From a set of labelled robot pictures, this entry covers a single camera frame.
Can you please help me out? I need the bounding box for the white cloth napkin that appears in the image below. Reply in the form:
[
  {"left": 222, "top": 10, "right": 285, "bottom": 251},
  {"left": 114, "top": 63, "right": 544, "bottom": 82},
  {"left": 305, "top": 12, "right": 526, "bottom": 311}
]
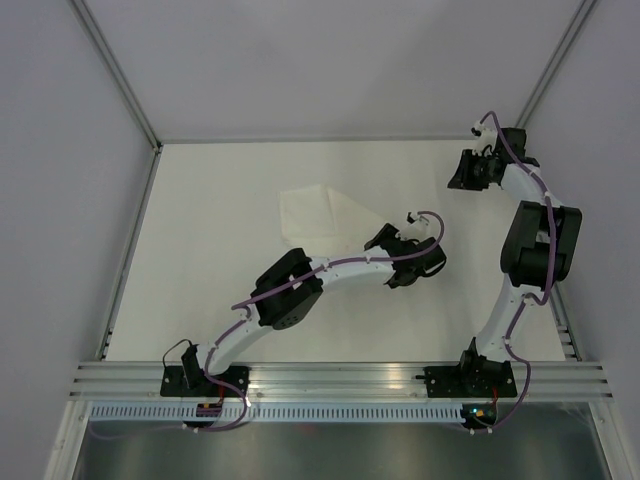
[{"left": 278, "top": 184, "right": 387, "bottom": 257}]

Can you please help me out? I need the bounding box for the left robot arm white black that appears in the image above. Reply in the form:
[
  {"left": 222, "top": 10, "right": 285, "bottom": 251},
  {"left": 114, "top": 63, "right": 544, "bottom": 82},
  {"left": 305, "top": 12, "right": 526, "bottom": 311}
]
[{"left": 180, "top": 224, "right": 447, "bottom": 396}]

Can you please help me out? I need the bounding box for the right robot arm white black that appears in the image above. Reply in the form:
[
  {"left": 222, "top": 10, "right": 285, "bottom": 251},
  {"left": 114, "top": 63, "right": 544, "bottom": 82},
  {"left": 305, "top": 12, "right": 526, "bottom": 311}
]
[{"left": 448, "top": 123, "right": 582, "bottom": 398}]

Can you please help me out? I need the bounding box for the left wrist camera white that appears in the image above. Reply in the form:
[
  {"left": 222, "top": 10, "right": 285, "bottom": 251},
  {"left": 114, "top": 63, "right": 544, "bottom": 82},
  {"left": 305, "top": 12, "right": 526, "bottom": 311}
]
[{"left": 399, "top": 212, "right": 429, "bottom": 242}]

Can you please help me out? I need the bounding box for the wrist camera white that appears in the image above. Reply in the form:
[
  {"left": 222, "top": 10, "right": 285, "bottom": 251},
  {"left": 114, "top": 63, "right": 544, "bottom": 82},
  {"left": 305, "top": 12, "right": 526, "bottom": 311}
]
[
  {"left": 399, "top": 212, "right": 429, "bottom": 242},
  {"left": 471, "top": 121, "right": 498, "bottom": 156}
]

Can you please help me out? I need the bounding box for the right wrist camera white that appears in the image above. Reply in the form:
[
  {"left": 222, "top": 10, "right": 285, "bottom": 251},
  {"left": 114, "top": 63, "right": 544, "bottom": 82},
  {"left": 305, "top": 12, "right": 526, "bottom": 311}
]
[{"left": 471, "top": 121, "right": 498, "bottom": 156}]

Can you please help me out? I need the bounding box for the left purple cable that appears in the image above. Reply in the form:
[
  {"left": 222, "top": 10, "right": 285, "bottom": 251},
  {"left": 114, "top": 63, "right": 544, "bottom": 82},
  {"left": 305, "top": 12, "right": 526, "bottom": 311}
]
[{"left": 89, "top": 210, "right": 448, "bottom": 441}]

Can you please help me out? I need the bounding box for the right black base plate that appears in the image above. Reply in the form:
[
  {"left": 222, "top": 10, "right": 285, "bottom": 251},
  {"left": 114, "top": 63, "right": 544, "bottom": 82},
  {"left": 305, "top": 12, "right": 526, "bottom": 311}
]
[{"left": 415, "top": 363, "right": 518, "bottom": 399}]

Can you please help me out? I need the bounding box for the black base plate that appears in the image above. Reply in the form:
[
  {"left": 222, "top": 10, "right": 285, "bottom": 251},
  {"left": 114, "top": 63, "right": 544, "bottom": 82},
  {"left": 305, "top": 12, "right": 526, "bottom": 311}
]
[
  {"left": 160, "top": 366, "right": 249, "bottom": 398},
  {"left": 415, "top": 363, "right": 518, "bottom": 399}
]

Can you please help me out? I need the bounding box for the right side aluminium rail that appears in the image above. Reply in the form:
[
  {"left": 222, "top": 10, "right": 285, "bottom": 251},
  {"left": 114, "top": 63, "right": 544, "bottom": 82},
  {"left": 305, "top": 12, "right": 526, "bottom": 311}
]
[{"left": 504, "top": 142, "right": 584, "bottom": 362}]

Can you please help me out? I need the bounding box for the aluminium rail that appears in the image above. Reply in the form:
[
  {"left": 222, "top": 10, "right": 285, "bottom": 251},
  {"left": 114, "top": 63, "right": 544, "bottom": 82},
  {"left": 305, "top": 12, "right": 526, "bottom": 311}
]
[
  {"left": 504, "top": 142, "right": 584, "bottom": 362},
  {"left": 68, "top": 361, "right": 613, "bottom": 403},
  {"left": 93, "top": 143, "right": 164, "bottom": 361}
]

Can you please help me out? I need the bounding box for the right aluminium frame post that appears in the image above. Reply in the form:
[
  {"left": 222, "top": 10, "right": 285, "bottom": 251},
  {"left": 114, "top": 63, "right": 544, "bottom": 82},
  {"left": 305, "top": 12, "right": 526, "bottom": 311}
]
[{"left": 515, "top": 0, "right": 600, "bottom": 129}]

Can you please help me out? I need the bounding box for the aluminium frame post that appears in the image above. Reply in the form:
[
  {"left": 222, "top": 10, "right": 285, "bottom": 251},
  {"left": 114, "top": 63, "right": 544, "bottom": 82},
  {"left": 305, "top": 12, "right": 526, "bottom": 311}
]
[
  {"left": 515, "top": 0, "right": 600, "bottom": 129},
  {"left": 68, "top": 0, "right": 162, "bottom": 152}
]

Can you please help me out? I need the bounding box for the left side aluminium rail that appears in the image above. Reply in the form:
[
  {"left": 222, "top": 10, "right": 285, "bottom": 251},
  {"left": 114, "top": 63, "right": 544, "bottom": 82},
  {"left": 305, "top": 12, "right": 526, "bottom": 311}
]
[{"left": 93, "top": 143, "right": 164, "bottom": 361}]

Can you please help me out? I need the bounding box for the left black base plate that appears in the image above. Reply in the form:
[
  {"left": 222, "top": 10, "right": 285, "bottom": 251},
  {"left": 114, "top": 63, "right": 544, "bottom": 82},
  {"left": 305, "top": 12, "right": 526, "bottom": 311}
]
[{"left": 160, "top": 366, "right": 249, "bottom": 398}]

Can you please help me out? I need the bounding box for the white slotted cable duct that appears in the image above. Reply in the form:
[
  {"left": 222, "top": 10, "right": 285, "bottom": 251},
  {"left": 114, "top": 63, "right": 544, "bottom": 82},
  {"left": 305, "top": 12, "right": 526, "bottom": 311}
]
[{"left": 89, "top": 401, "right": 463, "bottom": 424}]

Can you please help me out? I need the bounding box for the left aluminium frame post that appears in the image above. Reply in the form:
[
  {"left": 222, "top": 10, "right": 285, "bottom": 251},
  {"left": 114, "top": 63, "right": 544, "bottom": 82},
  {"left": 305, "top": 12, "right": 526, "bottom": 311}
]
[{"left": 68, "top": 0, "right": 162, "bottom": 152}]

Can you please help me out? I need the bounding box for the aluminium front rail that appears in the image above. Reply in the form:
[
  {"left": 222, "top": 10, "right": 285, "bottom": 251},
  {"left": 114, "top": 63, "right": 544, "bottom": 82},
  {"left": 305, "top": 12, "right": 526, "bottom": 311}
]
[{"left": 68, "top": 361, "right": 613, "bottom": 403}]

